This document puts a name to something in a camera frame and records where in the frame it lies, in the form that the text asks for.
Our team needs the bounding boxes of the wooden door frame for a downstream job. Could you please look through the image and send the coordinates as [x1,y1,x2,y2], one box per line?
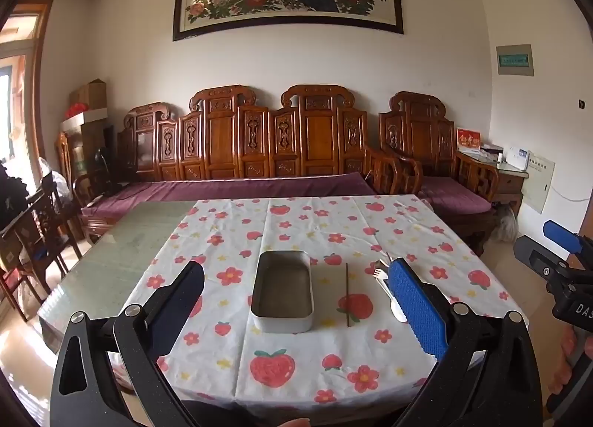
[0,0,55,169]

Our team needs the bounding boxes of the rectangular metal tin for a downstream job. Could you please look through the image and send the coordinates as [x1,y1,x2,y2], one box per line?
[250,250,315,333]

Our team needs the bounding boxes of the strawberry flower print tablecloth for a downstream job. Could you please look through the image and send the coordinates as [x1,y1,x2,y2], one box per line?
[109,194,529,409]

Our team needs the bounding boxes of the red desk calendar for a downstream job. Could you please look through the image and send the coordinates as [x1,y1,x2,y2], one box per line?
[456,127,481,153]

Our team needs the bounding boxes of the grey wall panel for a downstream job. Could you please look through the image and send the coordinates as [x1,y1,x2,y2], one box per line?
[521,154,556,215]

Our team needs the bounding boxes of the white floor bag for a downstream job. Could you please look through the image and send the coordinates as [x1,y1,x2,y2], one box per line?
[491,207,517,243]

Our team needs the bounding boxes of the purple armchair cushion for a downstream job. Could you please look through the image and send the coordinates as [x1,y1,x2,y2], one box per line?
[419,176,493,215]

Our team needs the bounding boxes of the long white box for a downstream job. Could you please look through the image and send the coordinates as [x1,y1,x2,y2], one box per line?
[59,107,109,132]

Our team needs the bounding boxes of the green white wall box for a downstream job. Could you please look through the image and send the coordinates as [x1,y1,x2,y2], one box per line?
[496,44,534,77]

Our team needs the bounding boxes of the small metal spoon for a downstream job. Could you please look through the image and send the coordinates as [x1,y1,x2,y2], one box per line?
[377,276,409,322]

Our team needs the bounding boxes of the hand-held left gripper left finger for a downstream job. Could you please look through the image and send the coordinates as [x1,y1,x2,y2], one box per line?
[49,260,207,427]

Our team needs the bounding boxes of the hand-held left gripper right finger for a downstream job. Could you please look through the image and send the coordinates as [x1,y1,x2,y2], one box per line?
[387,258,543,427]

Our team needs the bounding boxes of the white blue box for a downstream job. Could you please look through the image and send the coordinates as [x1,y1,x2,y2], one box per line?
[505,146,530,171]

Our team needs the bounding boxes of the clear plastic bag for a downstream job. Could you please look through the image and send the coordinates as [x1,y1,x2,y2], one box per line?
[39,156,70,206]

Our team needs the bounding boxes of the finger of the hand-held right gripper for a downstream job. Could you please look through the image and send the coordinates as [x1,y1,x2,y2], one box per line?
[513,235,570,277]
[543,220,585,254]

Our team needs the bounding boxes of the carved wooden sofa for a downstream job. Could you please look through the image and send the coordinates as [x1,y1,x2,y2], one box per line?
[76,84,424,243]

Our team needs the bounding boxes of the wooden side table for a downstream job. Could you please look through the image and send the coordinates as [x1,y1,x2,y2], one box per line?
[496,161,530,219]

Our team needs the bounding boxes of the brown cardboard box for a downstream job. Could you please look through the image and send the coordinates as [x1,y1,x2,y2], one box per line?
[69,79,108,109]

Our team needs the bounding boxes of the dark wooden dining chair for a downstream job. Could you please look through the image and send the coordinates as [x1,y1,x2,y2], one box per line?
[0,198,70,323]
[39,170,86,247]

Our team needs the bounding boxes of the person's right hand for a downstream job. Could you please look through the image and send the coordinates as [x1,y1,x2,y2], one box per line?
[553,327,593,393]

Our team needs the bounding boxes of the white wall cable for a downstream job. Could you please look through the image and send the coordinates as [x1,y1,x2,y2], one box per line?
[553,185,593,202]

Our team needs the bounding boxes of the carved wooden armchair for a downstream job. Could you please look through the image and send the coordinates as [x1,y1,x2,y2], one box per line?
[379,91,500,256]

